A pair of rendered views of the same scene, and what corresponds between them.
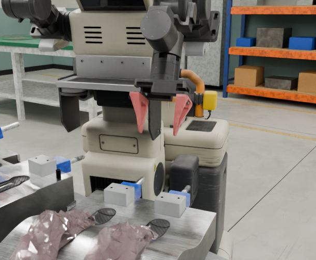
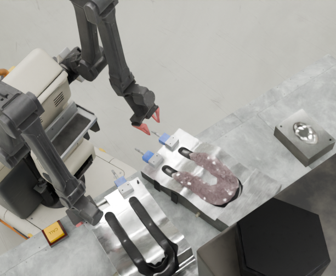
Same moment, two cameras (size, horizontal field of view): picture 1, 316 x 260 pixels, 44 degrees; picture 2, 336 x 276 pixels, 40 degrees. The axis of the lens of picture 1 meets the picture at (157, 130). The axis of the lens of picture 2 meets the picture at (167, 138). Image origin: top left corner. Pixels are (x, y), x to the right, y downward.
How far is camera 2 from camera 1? 163 cm
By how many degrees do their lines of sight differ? 63
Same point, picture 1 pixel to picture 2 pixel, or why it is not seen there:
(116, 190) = (157, 160)
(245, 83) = not seen: outside the picture
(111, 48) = (47, 118)
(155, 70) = (142, 110)
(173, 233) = (190, 147)
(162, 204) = (174, 144)
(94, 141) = not seen: hidden behind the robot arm
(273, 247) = not seen: hidden behind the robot
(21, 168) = (119, 201)
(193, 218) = (181, 137)
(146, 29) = (148, 102)
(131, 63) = (67, 113)
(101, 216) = (166, 171)
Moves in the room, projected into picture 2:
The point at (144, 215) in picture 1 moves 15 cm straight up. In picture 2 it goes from (173, 154) to (170, 134)
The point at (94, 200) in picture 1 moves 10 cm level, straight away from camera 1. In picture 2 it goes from (152, 172) to (129, 171)
